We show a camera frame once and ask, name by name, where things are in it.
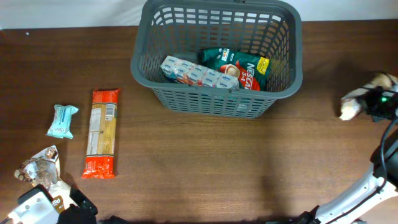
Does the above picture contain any grey plastic basket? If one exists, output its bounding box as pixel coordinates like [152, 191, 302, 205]
[131, 0, 303, 118]

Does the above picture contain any white brown cookie bag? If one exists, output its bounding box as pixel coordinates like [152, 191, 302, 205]
[14, 145, 76, 213]

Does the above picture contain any cream paper pouch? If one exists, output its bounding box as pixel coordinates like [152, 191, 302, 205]
[339, 72, 397, 121]

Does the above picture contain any pink blue tissue multipack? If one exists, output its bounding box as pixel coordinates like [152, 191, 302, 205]
[160, 55, 239, 90]

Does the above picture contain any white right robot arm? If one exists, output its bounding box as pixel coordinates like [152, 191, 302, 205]
[293, 85, 397, 224]

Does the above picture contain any orange spaghetti packet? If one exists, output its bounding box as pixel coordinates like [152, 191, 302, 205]
[82, 89, 119, 179]

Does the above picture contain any mint green snack packet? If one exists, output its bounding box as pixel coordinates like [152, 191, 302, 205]
[47, 105, 79, 139]

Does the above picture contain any green Nescafe coffee bag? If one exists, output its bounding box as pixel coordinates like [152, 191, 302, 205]
[198, 47, 272, 91]

